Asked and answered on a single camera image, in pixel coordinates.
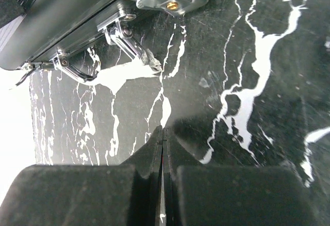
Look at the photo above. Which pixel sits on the black marble pattern mat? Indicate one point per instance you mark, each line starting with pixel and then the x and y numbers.
pixel 242 82

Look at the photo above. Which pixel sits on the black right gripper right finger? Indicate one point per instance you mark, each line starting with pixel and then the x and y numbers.
pixel 198 194

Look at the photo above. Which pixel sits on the black aluminium poker case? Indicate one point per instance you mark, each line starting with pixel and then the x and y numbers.
pixel 43 34

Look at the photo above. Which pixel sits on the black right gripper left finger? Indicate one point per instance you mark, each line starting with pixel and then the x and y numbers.
pixel 124 194

